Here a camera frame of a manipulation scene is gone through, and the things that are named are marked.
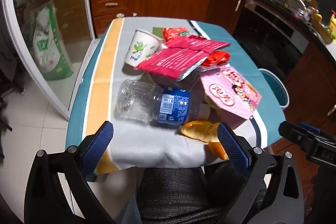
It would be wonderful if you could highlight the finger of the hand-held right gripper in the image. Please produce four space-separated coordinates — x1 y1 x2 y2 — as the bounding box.
279 121 319 154
300 122 336 141

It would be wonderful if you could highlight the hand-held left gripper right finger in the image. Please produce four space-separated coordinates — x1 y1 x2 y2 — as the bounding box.
217 122 305 224

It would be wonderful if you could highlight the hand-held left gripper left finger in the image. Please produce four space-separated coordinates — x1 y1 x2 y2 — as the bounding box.
24 121 116 224

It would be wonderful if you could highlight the small orange peel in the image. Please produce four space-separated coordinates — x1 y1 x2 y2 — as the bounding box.
207 141 229 161

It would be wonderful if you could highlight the large orange peel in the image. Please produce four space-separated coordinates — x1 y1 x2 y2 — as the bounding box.
180 120 222 143

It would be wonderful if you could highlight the teal trash bin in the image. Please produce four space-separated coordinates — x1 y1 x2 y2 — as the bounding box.
259 68 289 108

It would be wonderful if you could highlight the pink snack box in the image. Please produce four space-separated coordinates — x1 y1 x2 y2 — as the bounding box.
199 66 263 130

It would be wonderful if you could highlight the large red snack packet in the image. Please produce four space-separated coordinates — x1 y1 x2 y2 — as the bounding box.
133 49 210 82

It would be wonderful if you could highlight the plain wooden cabinet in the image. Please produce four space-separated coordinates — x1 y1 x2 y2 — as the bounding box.
268 40 336 180

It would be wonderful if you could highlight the clear plastic bottle blue label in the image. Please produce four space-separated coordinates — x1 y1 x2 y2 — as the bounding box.
116 79 200 126

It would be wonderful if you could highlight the crumpled red wrapper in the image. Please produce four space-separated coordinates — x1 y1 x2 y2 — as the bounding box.
202 51 231 68

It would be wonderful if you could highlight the green white rice sack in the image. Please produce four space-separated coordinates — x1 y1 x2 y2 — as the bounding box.
33 2 74 81

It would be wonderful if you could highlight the white paper cup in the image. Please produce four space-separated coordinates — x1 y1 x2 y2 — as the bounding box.
124 29 162 67

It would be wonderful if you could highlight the black built-in oven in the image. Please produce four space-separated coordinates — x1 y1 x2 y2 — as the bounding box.
234 1 309 77

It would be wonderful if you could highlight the flat red snack packet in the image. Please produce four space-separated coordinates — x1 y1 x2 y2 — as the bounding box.
164 35 231 55

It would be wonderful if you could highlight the red orange snack wrapper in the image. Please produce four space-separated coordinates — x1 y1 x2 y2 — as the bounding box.
162 27 190 42

